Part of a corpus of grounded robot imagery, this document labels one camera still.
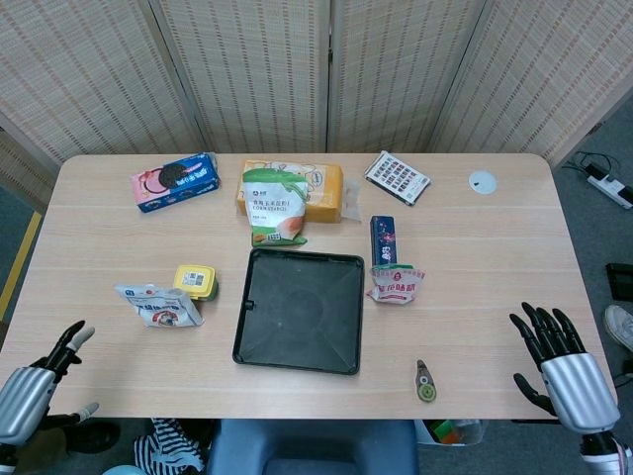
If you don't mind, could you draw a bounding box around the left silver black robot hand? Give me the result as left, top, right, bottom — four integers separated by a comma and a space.
0, 320, 102, 449

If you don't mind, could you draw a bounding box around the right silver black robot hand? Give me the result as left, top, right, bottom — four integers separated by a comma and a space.
508, 301, 622, 437

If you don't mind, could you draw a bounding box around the white snack bag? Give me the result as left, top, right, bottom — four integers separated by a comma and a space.
114, 283, 206, 330

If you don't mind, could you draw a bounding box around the black square plastic tray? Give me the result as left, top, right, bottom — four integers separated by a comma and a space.
231, 247, 366, 376

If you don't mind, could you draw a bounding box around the green white corn starch bag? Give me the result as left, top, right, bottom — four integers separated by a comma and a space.
240, 167, 310, 248

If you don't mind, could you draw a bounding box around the black shoe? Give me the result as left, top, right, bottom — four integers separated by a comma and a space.
48, 420, 122, 456

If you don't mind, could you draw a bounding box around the white sneaker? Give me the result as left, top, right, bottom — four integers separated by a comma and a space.
602, 304, 633, 352

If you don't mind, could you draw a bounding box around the black flat device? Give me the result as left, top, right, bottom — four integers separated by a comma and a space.
605, 263, 633, 301

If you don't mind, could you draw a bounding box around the clear box with coloured items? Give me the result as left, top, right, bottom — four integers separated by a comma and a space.
414, 419, 489, 446

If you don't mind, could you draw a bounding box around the black white striped cloth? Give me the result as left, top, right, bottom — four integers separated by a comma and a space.
133, 418, 207, 474

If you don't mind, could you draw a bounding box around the green grey correction tape dispenser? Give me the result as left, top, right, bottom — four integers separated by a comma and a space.
414, 359, 437, 403

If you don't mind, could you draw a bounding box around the small yellow-lidded green container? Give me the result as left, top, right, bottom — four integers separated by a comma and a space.
172, 264, 221, 302

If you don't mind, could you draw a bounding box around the white power strip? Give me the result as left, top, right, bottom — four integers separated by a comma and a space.
587, 165, 633, 209

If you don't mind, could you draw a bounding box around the red white small packet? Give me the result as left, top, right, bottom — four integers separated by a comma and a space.
365, 264, 427, 305

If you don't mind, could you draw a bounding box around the white round desk grommet cover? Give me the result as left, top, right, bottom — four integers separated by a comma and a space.
468, 169, 498, 195

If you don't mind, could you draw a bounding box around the woven folding screen panel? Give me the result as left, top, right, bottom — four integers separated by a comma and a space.
325, 0, 491, 154
427, 0, 633, 167
0, 126, 63, 209
0, 0, 209, 167
150, 0, 331, 154

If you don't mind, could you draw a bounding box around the dark blue rectangular box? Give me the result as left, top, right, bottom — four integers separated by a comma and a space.
370, 215, 400, 268

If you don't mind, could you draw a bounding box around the blue pink cookie box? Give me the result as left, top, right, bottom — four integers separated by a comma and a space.
130, 151, 222, 214

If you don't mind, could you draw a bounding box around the dark blue chair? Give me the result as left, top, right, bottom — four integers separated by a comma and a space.
205, 419, 420, 475

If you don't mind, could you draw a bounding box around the black white printed card pack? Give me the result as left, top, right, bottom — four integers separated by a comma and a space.
364, 150, 431, 208

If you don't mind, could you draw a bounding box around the orange yellow plastic food package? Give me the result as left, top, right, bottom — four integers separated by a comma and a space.
235, 158, 365, 225

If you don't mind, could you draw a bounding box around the black cable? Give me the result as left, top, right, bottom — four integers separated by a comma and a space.
563, 150, 619, 174

